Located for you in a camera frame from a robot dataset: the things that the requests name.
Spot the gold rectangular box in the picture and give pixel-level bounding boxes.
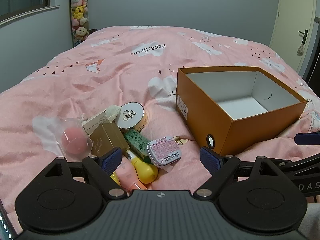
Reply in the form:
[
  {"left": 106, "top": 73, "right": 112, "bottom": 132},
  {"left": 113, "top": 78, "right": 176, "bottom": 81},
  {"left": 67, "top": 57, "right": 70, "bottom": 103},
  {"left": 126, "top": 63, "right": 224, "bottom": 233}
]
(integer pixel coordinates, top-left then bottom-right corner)
[{"left": 90, "top": 122, "right": 130, "bottom": 157}]

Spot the pink sponge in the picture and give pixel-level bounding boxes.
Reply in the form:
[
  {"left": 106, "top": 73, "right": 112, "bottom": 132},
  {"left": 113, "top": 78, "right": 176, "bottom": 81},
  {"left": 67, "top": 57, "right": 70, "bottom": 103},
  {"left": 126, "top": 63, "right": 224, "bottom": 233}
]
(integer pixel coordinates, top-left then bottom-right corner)
[{"left": 56, "top": 118, "right": 92, "bottom": 158}]

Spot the beige box with drawstring pouch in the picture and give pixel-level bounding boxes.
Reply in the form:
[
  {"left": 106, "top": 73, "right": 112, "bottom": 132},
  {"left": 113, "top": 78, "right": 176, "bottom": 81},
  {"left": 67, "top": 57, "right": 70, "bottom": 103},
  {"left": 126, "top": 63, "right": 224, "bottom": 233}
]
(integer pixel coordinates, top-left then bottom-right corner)
[{"left": 81, "top": 105, "right": 120, "bottom": 135}]

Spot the yellow white bottle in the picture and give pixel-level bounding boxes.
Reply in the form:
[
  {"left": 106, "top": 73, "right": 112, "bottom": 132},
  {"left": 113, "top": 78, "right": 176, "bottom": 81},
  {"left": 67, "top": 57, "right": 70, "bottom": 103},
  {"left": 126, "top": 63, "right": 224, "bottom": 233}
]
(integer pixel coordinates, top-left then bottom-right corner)
[{"left": 125, "top": 149, "right": 158, "bottom": 184}]

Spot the grey round tin pink label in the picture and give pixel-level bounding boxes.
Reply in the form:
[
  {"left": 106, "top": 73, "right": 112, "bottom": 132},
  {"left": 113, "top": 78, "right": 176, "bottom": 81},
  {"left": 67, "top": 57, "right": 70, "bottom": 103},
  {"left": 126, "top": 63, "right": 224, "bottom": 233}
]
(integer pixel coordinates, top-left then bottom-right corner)
[{"left": 147, "top": 137, "right": 182, "bottom": 170}]

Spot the white round compact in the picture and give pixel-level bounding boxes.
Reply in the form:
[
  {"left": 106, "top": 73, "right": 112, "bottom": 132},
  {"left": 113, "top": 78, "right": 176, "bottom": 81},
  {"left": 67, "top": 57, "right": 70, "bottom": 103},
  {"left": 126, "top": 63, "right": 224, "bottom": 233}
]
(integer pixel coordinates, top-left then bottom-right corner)
[{"left": 115, "top": 102, "right": 147, "bottom": 132}]

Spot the orange cardboard box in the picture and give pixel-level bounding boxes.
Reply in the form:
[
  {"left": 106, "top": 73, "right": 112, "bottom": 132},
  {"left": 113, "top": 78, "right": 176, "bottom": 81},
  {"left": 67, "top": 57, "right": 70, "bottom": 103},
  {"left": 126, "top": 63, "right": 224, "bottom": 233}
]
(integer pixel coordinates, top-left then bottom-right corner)
[{"left": 176, "top": 66, "right": 307, "bottom": 156}]

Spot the cream door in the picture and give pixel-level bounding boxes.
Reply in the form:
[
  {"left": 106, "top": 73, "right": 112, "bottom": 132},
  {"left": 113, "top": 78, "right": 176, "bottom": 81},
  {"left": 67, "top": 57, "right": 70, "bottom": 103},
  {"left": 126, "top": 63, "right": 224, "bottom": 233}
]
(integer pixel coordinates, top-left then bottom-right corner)
[{"left": 270, "top": 0, "right": 317, "bottom": 76}]

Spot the pink patterned duvet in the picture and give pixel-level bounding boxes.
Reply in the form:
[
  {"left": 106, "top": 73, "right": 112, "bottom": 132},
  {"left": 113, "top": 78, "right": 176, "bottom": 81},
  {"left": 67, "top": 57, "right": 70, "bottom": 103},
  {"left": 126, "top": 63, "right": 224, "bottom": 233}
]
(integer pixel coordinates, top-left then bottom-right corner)
[{"left": 1, "top": 26, "right": 319, "bottom": 213}]

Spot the black door handle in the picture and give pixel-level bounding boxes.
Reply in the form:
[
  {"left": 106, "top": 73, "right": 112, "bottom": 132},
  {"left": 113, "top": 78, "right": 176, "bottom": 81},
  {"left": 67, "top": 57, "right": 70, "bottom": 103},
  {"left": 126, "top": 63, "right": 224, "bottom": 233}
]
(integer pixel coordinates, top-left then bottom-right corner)
[{"left": 299, "top": 29, "right": 308, "bottom": 45}]

